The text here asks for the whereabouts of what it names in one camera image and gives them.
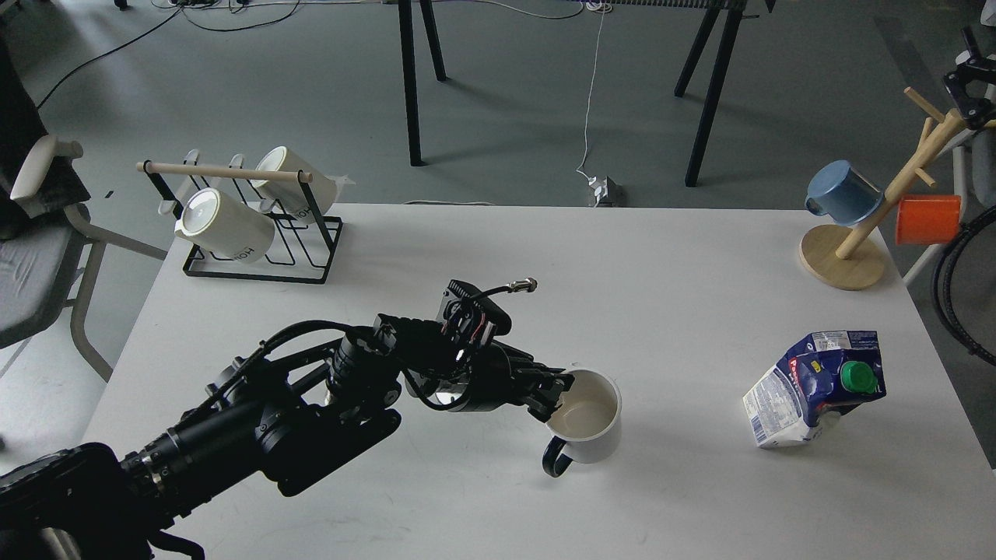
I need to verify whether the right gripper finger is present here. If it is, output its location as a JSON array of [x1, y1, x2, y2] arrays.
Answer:
[[943, 27, 996, 131]]

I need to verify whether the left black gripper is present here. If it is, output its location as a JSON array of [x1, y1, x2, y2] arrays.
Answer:
[[373, 278, 575, 423]]

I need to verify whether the white mug black handle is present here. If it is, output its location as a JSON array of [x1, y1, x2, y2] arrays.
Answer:
[[542, 368, 622, 478]]

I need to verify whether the blue white milk carton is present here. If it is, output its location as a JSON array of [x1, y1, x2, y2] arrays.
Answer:
[[742, 330, 887, 449]]

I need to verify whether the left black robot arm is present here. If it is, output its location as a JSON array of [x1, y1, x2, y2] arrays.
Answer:
[[1, 278, 577, 559]]

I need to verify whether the orange cup on tree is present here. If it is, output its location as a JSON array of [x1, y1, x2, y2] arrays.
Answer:
[[894, 194, 962, 245]]

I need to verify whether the blue cup on tree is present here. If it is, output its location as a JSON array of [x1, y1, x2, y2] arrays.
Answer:
[[804, 159, 885, 226]]

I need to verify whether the grey power strip on floor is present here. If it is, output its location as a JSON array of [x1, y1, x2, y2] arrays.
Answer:
[[588, 177, 626, 207]]

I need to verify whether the wooden mug tree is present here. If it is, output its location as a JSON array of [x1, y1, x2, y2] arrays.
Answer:
[[799, 86, 994, 290]]

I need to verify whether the right black table leg pair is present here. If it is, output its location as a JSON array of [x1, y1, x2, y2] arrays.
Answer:
[[673, 1, 748, 188]]

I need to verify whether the black table leg pair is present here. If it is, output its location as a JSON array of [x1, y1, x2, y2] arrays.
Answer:
[[396, 1, 448, 167], [673, 1, 748, 188]]

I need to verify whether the rear white mug on rack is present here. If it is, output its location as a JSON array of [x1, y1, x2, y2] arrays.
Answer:
[[251, 145, 339, 224]]

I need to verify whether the white mug on rack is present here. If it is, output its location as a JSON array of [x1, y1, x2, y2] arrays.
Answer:
[[174, 187, 276, 264], [251, 145, 339, 224]]

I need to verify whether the front white mug on rack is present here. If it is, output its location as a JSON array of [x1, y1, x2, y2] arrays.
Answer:
[[174, 187, 276, 264]]

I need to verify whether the left black table leg pair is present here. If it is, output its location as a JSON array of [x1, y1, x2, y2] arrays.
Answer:
[[396, 1, 448, 167]]

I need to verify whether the grey office chair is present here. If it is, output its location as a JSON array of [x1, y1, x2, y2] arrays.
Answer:
[[1, 47, 167, 380]]

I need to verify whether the black wire mug rack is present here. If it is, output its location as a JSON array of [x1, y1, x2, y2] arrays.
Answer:
[[136, 146, 353, 285]]

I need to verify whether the white cable on floor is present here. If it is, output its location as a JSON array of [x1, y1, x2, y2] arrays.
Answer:
[[381, 0, 615, 207]]

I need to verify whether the black cable on floor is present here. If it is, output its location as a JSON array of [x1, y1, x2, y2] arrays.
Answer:
[[35, 0, 390, 110]]

